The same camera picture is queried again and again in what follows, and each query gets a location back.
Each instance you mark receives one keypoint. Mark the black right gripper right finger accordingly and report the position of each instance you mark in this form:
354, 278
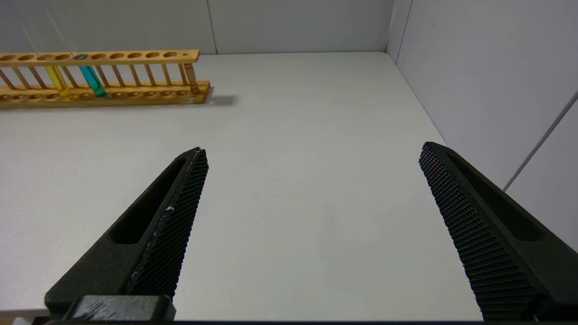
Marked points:
487, 234

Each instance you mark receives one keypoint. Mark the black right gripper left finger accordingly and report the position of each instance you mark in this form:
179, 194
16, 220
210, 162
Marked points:
149, 253

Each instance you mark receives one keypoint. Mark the test tube with blue-green liquid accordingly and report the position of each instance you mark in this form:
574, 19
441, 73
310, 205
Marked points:
92, 81

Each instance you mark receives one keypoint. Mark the test tube with yellow liquid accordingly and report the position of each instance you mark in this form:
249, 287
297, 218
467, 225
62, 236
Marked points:
58, 82

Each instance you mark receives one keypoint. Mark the wooden test tube rack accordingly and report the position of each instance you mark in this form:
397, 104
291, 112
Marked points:
189, 55

